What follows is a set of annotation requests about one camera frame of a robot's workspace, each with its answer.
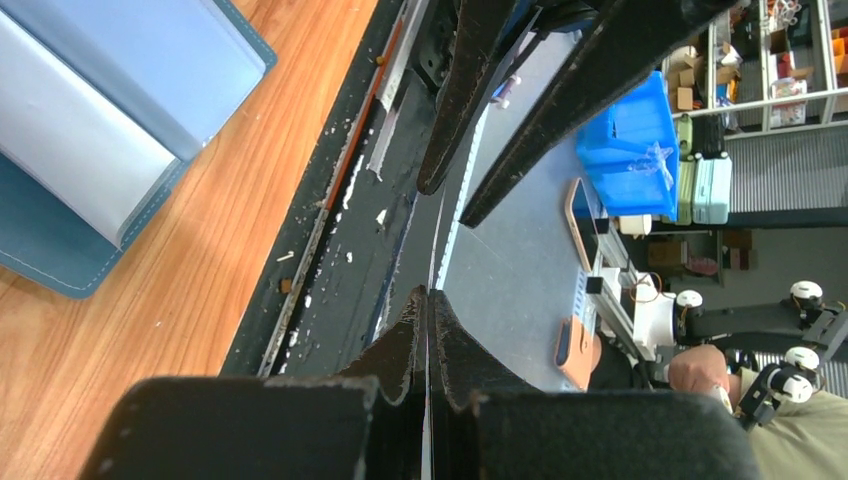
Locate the mint green suitcase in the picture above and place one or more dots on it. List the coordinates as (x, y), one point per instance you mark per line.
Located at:
(704, 190)

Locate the blue plastic crate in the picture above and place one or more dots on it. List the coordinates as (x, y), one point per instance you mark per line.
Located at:
(630, 153)

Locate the operator bare hand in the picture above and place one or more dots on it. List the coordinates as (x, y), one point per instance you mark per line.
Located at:
(699, 369)

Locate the brown leather pouch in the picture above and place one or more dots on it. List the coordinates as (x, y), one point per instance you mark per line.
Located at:
(575, 354)

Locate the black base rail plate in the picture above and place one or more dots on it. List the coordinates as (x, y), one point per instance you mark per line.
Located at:
(349, 249)

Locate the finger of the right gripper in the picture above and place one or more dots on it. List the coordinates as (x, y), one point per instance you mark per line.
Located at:
(627, 40)
(482, 28)

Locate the smartphone in tan case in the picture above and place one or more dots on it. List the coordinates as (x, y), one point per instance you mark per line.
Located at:
(581, 222)

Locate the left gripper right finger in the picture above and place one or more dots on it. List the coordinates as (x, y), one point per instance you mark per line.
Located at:
(488, 423)

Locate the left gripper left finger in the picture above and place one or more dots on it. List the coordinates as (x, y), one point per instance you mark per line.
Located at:
(363, 422)

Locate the metal storage shelf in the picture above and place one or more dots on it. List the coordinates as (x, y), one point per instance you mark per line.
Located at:
(765, 67)

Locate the blue card holder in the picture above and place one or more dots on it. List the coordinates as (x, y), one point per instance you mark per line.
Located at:
(104, 106)

